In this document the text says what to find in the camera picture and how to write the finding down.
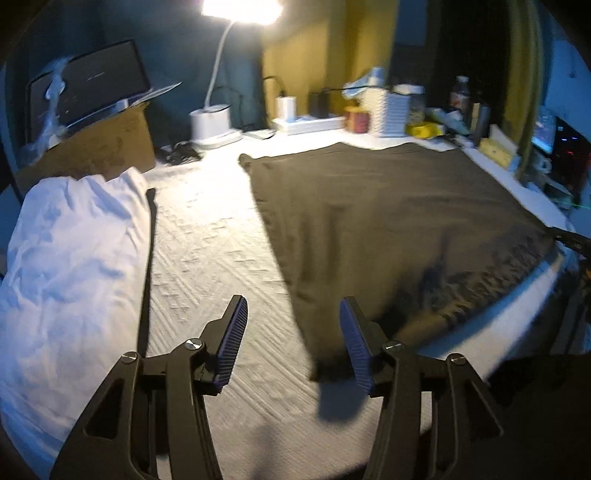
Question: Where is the yellow curtain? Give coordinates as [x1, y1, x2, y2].
[263, 1, 544, 175]

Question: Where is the yellow tissue box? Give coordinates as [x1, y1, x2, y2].
[478, 124, 521, 172]

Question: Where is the tablet with dark screen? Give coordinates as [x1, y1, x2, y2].
[26, 38, 153, 144]

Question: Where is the plastic water bottle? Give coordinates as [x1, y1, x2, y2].
[450, 75, 470, 121]

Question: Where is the clear jar white lid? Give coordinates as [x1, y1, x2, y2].
[394, 84, 426, 125]

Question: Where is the yellow snack bag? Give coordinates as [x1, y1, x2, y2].
[406, 122, 446, 140]

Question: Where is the teal curtain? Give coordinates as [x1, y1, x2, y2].
[5, 1, 266, 148]

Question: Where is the cardboard box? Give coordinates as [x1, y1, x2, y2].
[16, 103, 155, 193]

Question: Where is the white desk lamp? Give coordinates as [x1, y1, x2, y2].
[189, 1, 283, 150]

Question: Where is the white perforated basket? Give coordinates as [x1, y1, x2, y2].
[362, 88, 410, 138]

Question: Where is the brown t-shirt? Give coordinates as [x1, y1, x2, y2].
[238, 143, 555, 382]

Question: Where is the white cloth pile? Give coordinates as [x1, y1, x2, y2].
[1, 168, 150, 479]

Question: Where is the computer monitor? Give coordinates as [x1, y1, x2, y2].
[531, 106, 557, 155]

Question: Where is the coiled black cable bundle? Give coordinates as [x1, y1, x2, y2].
[161, 140, 204, 166]

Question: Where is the red gold can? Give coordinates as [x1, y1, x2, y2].
[345, 106, 370, 134]

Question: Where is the white phone charger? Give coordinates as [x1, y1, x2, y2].
[276, 96, 297, 122]

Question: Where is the steel tumbler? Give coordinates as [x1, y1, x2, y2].
[472, 103, 491, 147]

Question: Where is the white power strip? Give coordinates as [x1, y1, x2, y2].
[273, 115, 346, 135]

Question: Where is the black power adapter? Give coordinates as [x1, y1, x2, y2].
[308, 90, 331, 119]

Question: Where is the white mug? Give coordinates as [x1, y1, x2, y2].
[530, 149, 552, 176]

